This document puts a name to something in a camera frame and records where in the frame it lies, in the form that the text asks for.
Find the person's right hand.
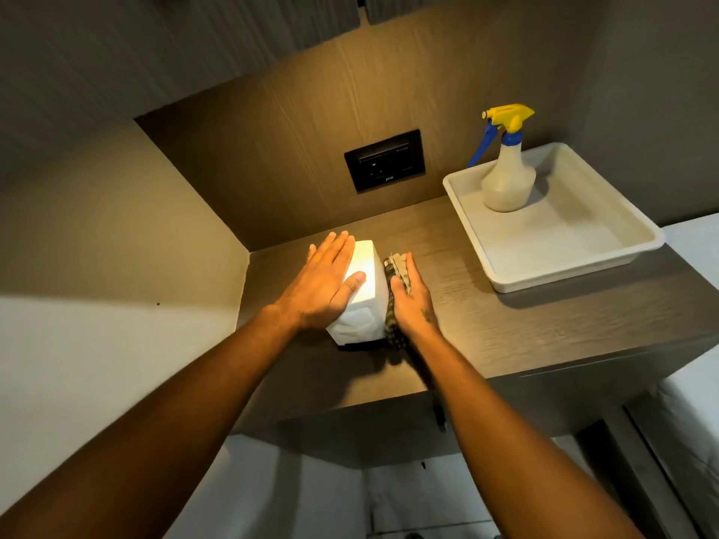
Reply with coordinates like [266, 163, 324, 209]
[389, 252, 443, 342]

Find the person's left hand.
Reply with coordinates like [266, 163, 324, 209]
[273, 230, 367, 333]

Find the white cube lamp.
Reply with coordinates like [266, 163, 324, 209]
[326, 239, 392, 352]

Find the patterned cleaning cloth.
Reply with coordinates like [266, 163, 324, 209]
[382, 252, 414, 351]

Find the person's right forearm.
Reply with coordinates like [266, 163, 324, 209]
[406, 324, 647, 539]

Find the person's left forearm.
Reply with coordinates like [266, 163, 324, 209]
[0, 304, 300, 539]

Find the wooden bedside shelf unit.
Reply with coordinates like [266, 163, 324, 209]
[229, 195, 719, 472]

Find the spray bottle with yellow nozzle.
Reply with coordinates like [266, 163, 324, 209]
[467, 103, 538, 213]

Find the white plastic tray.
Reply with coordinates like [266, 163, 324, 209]
[442, 141, 667, 295]

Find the grey overhead cabinet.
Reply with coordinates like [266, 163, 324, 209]
[0, 0, 361, 188]

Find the white bed mattress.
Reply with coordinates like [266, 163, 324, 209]
[625, 212, 719, 539]

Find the black wall socket panel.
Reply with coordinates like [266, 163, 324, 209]
[343, 129, 427, 195]

